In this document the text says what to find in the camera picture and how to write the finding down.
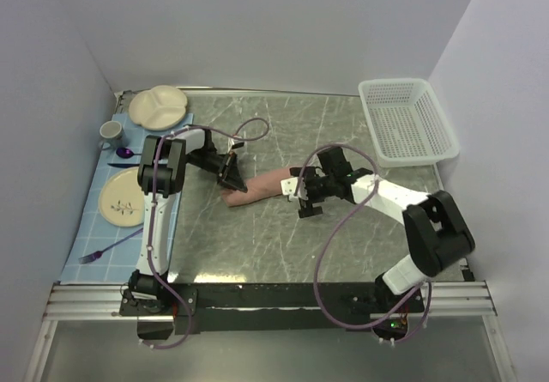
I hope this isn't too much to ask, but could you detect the white plastic basket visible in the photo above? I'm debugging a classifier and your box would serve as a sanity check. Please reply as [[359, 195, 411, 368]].
[[358, 78, 460, 168]]

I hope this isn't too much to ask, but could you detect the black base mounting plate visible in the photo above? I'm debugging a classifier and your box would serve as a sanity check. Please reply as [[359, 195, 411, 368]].
[[119, 282, 424, 340]]

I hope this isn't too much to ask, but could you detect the grey mug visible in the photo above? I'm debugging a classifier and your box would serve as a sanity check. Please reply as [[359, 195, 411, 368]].
[[99, 120, 125, 150]]

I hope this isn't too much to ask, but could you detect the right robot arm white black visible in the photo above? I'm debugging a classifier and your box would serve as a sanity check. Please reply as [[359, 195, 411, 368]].
[[281, 143, 476, 312]]

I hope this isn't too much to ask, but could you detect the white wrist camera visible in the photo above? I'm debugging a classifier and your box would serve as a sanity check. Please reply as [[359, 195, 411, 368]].
[[227, 138, 244, 150], [281, 177, 308, 202]]

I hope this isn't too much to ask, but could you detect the purple knife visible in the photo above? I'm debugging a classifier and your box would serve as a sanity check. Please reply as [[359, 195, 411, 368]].
[[107, 163, 139, 169]]

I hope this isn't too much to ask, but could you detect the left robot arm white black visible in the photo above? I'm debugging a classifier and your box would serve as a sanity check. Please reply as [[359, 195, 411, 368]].
[[128, 126, 248, 315]]

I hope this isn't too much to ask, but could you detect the cream divided plate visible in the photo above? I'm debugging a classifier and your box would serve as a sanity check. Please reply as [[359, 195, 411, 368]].
[[128, 85, 188, 131]]

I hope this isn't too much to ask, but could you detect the cream teal round plate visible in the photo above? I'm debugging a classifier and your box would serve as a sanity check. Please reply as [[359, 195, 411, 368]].
[[98, 167, 144, 227]]

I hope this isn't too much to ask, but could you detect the aluminium frame rail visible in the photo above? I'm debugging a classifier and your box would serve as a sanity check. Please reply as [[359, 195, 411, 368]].
[[23, 244, 516, 382]]

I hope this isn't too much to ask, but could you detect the purple spoon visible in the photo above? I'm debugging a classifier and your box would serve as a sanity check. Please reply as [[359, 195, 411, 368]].
[[115, 148, 142, 159]]

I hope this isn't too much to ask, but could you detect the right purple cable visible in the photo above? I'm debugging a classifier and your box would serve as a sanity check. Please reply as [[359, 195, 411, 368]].
[[298, 143, 432, 343]]

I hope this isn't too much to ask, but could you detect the pink printed t shirt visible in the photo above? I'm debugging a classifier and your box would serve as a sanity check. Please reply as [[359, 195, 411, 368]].
[[220, 167, 292, 208]]

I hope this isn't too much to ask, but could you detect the purple fork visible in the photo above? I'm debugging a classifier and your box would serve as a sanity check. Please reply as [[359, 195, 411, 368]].
[[78, 228, 143, 264]]

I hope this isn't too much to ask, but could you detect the blue grid placemat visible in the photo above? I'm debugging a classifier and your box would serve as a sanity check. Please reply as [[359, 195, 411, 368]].
[[57, 112, 195, 283]]

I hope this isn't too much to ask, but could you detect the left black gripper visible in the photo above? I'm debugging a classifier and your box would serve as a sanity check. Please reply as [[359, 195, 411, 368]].
[[187, 149, 248, 194]]

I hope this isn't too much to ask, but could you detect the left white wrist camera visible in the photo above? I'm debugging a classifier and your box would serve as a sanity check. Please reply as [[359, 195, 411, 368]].
[[227, 138, 244, 150]]

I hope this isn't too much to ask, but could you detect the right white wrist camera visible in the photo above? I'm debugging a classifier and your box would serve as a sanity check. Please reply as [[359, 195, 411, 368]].
[[281, 177, 308, 202]]

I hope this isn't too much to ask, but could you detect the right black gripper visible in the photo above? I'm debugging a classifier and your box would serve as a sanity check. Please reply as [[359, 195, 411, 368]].
[[290, 167, 335, 218]]

